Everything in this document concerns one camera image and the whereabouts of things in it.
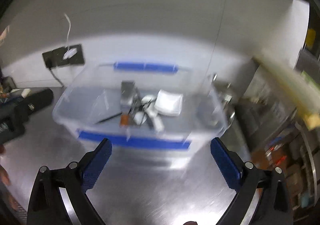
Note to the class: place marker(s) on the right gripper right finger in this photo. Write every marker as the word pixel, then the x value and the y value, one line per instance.
pixel 244 178

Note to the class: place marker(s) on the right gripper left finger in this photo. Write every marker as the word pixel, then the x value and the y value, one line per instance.
pixel 46 205

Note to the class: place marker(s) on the person's left hand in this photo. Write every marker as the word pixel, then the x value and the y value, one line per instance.
pixel 3 173

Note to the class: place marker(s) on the yellowish cutting board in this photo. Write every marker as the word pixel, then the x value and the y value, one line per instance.
pixel 304 96

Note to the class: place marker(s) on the white square dish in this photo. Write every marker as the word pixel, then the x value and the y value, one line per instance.
pixel 169 104

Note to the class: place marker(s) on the black wall outlet plate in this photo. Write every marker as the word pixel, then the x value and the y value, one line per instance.
pixel 64 56

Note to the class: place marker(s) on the clear plastic bin blue handles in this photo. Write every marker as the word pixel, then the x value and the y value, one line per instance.
pixel 171 140

